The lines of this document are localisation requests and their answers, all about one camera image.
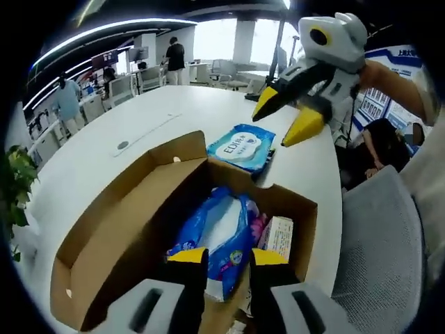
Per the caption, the brown cardboard shoe box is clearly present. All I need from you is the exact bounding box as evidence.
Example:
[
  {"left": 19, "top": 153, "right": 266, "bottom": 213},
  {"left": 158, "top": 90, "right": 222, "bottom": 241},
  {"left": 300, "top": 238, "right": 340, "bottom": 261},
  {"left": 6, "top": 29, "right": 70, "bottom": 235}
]
[{"left": 50, "top": 130, "right": 319, "bottom": 333}]

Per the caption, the black tripod stand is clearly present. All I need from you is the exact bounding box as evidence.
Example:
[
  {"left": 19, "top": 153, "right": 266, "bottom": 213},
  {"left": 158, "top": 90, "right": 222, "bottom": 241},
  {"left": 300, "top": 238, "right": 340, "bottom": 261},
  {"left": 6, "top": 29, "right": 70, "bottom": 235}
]
[{"left": 266, "top": 19, "right": 300, "bottom": 95}]

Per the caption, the white office chair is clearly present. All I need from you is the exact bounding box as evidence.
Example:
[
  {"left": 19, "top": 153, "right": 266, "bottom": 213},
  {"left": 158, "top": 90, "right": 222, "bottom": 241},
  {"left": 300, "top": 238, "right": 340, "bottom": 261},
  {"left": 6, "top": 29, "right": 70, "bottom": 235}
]
[
  {"left": 140, "top": 65, "right": 164, "bottom": 93},
  {"left": 107, "top": 75, "right": 135, "bottom": 107}
]

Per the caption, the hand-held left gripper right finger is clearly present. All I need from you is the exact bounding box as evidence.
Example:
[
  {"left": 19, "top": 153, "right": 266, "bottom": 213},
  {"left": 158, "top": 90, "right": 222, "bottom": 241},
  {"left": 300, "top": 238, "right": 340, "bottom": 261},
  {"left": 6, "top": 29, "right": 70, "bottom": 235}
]
[{"left": 248, "top": 248, "right": 352, "bottom": 334}]

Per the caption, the grey mesh office chair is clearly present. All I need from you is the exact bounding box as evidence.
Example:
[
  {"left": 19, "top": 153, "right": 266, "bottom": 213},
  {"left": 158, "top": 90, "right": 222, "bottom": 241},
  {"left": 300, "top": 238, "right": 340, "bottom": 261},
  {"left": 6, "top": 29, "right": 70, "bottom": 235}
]
[{"left": 332, "top": 165, "right": 432, "bottom": 334}]

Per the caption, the dark red wall screen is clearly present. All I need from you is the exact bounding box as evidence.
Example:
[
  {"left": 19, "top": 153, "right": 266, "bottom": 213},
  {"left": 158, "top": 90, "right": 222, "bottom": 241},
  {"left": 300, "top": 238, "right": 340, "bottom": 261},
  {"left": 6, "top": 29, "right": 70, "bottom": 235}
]
[{"left": 92, "top": 51, "right": 118, "bottom": 72}]

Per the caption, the pink packet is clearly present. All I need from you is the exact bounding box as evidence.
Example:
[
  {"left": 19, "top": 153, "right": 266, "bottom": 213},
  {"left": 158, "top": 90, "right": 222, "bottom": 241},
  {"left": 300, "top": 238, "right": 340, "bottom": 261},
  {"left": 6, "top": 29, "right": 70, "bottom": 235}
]
[{"left": 248, "top": 205, "right": 269, "bottom": 245}]

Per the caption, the blue white soft packet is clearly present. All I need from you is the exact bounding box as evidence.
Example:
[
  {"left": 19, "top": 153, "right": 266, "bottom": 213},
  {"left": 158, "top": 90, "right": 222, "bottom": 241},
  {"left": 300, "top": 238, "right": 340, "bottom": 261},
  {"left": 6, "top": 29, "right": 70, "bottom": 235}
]
[{"left": 165, "top": 186, "right": 257, "bottom": 302}]

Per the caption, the long curved ceiling light strip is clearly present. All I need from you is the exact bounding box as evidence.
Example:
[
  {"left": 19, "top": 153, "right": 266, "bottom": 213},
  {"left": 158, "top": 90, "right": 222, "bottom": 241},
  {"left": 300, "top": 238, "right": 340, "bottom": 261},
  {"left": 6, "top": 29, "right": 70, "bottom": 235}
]
[{"left": 24, "top": 19, "right": 197, "bottom": 102}]

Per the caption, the white square pillar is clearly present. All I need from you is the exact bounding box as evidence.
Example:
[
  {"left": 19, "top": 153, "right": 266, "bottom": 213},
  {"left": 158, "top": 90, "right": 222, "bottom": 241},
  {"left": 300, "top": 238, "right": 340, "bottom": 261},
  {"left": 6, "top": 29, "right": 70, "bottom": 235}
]
[{"left": 233, "top": 19, "right": 257, "bottom": 63}]

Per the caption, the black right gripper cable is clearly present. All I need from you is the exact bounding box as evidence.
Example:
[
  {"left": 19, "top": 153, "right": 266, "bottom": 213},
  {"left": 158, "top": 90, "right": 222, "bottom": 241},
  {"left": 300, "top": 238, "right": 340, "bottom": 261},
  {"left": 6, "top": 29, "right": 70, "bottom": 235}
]
[{"left": 342, "top": 93, "right": 356, "bottom": 147}]

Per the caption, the light blue wet wipes packet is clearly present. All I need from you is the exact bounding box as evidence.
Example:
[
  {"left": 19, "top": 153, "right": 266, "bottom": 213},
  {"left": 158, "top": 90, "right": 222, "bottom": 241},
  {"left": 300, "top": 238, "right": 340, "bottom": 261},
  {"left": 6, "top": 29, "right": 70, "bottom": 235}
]
[{"left": 206, "top": 123, "right": 277, "bottom": 175}]

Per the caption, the green leafy plant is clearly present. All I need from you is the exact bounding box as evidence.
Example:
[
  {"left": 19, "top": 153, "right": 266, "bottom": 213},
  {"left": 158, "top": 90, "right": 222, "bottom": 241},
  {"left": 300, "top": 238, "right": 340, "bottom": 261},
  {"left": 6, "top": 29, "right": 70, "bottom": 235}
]
[{"left": 3, "top": 144, "right": 40, "bottom": 262}]

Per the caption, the small white carton box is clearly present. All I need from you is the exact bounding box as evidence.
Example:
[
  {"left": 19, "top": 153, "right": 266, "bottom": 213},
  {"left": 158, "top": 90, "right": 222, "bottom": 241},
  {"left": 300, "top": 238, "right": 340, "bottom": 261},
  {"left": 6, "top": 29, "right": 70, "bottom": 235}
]
[{"left": 257, "top": 215, "right": 295, "bottom": 262}]

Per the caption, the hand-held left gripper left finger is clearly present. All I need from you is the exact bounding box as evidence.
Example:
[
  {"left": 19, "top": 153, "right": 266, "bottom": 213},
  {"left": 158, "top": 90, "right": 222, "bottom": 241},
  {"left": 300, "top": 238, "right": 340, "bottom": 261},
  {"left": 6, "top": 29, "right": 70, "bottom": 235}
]
[{"left": 104, "top": 246, "right": 210, "bottom": 334}]

